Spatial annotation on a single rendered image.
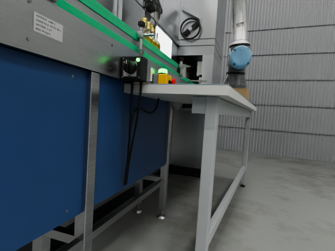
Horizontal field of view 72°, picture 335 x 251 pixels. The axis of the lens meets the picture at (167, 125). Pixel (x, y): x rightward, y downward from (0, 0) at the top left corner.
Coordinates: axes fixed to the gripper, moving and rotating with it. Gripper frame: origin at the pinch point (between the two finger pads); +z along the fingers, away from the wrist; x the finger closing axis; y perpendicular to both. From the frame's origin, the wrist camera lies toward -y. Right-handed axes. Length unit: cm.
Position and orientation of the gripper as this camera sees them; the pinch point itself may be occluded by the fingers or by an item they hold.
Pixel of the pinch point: (152, 26)
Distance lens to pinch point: 152.2
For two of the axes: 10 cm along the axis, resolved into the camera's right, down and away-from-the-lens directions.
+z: -0.7, 10.0, 0.6
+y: -3.3, 0.3, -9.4
